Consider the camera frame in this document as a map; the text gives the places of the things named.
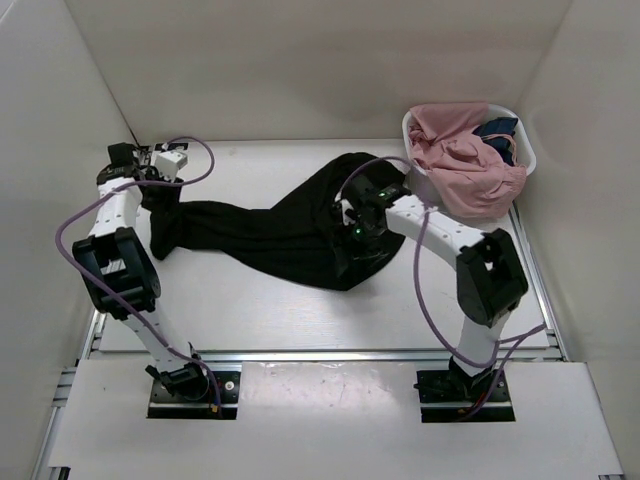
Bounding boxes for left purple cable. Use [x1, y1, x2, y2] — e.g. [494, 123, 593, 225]
[54, 136, 224, 409]

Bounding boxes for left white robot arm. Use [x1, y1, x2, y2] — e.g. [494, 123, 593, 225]
[72, 142, 213, 402]

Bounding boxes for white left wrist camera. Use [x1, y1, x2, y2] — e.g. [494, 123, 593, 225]
[152, 150, 188, 182]

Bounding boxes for pink garment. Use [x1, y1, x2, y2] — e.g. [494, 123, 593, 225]
[407, 102, 527, 219]

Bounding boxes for blue white label sticker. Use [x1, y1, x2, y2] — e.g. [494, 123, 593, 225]
[154, 142, 189, 152]

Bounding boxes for aluminium frame rail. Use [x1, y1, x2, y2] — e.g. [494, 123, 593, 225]
[86, 347, 563, 363]

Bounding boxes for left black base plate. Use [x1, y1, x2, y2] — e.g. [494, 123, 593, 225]
[147, 369, 241, 420]

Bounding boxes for dark blue garment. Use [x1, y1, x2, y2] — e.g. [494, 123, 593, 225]
[473, 117, 519, 166]

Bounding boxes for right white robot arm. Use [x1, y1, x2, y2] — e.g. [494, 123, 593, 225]
[334, 175, 528, 403]

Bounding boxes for purple cable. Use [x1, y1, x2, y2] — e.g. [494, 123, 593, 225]
[339, 157, 549, 416]
[54, 136, 224, 409]

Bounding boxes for white plastic basket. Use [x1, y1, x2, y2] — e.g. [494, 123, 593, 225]
[402, 104, 537, 204]

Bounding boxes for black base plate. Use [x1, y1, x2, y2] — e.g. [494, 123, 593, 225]
[414, 370, 516, 424]
[147, 369, 241, 420]

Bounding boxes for black trousers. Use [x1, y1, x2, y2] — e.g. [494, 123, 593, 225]
[150, 152, 405, 291]

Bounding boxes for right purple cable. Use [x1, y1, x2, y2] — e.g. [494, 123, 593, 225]
[339, 157, 549, 416]

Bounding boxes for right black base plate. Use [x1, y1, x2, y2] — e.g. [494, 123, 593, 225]
[414, 370, 516, 424]

